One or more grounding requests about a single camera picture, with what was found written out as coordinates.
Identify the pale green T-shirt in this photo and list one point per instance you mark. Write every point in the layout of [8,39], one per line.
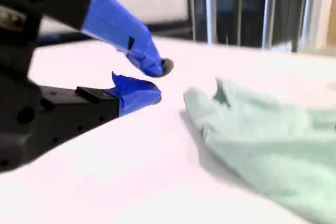
[262,142]

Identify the metal bar railing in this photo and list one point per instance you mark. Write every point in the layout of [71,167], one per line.
[211,6]

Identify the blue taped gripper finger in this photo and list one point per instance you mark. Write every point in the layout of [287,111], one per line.
[131,95]
[118,27]

